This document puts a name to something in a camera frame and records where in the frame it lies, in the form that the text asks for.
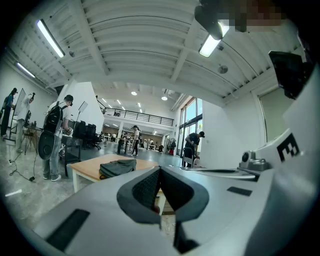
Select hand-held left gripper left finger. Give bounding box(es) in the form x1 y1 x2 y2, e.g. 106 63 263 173
32 165 174 256

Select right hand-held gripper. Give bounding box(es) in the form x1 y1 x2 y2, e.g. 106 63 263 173
181 63 320 256

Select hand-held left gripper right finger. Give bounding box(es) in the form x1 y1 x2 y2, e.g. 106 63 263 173
160 166 275 256

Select dark grey backpack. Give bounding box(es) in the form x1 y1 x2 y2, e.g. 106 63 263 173
99 159 137 179

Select black cart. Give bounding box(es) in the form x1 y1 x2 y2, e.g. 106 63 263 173
60 135 84 177

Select grey window blind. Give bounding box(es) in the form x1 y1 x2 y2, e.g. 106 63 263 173
258 87 295 144

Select black office chairs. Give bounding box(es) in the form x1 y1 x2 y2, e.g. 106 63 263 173
73 120 103 151

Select black oval bag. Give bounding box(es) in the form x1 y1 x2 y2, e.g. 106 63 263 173
38 130 56 161

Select black balcony railing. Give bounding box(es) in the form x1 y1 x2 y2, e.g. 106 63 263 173
103 107 175 127

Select softbox light on stand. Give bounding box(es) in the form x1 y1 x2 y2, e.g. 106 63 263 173
74 100 89 124

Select black rectangular device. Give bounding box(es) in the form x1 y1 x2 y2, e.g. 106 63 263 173
268 51 312 100

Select long ceiling tube light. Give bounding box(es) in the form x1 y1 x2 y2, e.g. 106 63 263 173
36 19 66 59
198 21 230 59
16 62 36 79

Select whiteboard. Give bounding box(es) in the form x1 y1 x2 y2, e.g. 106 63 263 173
13 87 27 116

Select person's head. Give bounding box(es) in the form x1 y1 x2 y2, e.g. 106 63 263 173
217 0 288 33

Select black floor cable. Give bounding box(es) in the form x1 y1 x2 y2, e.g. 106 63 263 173
8 149 36 182

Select black head-worn camera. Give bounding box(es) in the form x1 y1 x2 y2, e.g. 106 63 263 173
194 0 231 41

